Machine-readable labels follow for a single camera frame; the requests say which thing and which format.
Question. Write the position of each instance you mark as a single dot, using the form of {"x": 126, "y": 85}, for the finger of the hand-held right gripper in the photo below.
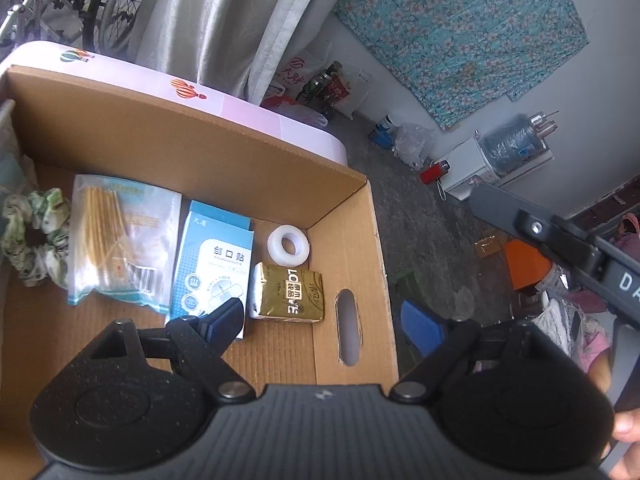
{"x": 510, "y": 210}

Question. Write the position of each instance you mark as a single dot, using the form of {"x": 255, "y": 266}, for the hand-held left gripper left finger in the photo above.
{"x": 225, "y": 320}

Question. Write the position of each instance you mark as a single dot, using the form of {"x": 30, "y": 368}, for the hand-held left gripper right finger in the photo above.
{"x": 422, "y": 327}

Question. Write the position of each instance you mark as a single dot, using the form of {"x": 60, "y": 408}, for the blue bandage box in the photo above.
{"x": 210, "y": 260}

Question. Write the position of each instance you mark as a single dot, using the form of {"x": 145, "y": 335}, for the gold tissue pack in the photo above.
{"x": 285, "y": 290}

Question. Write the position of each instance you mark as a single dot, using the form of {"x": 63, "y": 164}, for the white tape roll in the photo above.
{"x": 274, "y": 245}

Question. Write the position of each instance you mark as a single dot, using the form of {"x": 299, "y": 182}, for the cotton swab bag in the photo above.
{"x": 115, "y": 240}

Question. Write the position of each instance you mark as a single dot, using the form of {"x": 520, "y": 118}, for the green white fabric scrunchie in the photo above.
{"x": 45, "y": 210}

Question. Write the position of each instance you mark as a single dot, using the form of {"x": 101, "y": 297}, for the person's right hand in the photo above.
{"x": 627, "y": 425}

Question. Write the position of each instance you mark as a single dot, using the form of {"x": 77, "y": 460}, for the small brown cardboard box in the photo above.
{"x": 490, "y": 245}

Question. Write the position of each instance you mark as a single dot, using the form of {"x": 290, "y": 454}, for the orange stool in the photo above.
{"x": 525, "y": 260}

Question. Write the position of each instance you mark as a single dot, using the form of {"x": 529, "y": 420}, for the white water dispenser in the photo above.
{"x": 470, "y": 170}

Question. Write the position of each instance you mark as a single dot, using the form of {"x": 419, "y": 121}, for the blue water jug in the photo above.
{"x": 510, "y": 142}

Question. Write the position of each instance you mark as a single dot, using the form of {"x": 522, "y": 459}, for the pile of pink white clothes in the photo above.
{"x": 555, "y": 320}

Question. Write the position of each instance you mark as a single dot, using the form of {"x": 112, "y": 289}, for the red thermos bottle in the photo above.
{"x": 432, "y": 172}

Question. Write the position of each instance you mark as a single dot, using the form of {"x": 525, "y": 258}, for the clear plastic bag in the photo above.
{"x": 412, "y": 145}

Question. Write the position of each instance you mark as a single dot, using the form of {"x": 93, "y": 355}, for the teal floral cloth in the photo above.
{"x": 450, "y": 25}

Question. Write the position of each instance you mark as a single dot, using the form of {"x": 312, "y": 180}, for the red carton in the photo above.
{"x": 337, "y": 91}

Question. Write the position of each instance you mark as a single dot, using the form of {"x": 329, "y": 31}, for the white bag with red contents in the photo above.
{"x": 292, "y": 110}

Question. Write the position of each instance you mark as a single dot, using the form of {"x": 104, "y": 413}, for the green bottles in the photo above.
{"x": 315, "y": 85}

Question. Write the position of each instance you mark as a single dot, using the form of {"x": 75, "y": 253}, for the white bag with red print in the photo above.
{"x": 300, "y": 67}

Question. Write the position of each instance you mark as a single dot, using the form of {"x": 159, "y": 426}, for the white balloon print table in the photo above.
{"x": 125, "y": 67}

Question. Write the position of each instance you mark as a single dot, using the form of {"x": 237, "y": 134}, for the silver grey curtain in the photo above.
{"x": 210, "y": 10}

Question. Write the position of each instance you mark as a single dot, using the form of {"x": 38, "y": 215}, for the grey folding wheelchair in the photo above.
{"x": 45, "y": 5}

